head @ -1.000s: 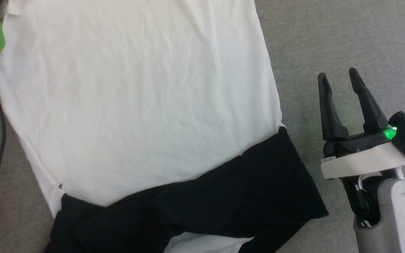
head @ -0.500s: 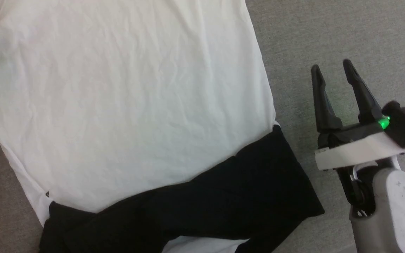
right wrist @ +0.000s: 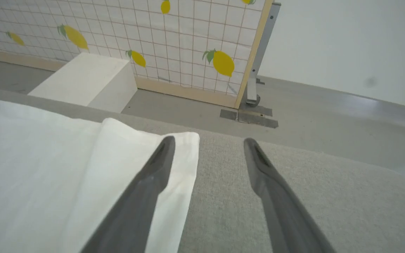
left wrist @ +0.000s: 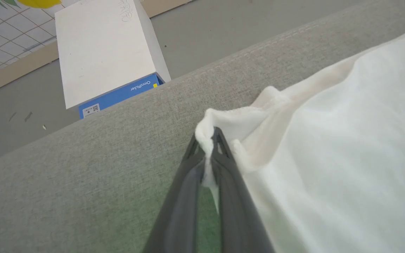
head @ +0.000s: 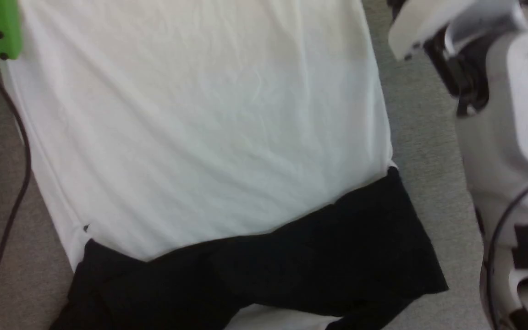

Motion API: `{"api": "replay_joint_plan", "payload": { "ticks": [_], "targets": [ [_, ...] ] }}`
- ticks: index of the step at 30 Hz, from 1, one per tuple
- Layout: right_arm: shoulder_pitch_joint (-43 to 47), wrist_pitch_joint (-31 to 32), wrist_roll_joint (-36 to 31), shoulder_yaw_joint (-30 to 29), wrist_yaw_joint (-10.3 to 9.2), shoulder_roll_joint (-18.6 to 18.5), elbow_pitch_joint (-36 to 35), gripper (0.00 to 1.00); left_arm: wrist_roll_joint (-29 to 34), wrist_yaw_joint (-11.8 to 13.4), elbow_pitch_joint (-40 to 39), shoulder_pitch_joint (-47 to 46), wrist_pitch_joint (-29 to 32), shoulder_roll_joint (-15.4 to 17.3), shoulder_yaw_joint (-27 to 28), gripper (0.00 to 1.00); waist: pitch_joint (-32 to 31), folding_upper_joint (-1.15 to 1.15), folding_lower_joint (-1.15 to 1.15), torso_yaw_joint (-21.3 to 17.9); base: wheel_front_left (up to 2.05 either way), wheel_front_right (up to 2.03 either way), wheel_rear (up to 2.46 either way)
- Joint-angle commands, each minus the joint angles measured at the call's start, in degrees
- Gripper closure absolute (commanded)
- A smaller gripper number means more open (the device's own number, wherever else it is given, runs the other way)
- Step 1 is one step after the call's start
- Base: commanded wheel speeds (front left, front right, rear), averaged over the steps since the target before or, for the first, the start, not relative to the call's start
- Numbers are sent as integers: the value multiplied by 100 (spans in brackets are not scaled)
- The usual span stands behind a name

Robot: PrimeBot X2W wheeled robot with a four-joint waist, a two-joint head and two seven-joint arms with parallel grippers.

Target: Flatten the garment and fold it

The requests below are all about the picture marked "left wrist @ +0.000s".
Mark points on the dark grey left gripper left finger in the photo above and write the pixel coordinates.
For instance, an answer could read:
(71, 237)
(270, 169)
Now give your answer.
(181, 211)

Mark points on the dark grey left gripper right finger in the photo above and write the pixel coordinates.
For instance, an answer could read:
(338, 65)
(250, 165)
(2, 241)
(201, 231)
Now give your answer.
(236, 211)

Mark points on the white garment with black sleeves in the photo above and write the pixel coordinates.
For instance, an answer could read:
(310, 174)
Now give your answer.
(329, 158)

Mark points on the grey fabric sofa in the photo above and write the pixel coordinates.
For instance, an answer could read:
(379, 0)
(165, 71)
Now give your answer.
(83, 175)

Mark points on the white box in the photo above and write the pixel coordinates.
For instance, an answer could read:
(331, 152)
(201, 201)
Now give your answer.
(104, 49)

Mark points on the yellow lemon decoration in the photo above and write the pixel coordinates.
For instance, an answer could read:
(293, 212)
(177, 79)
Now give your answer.
(39, 2)

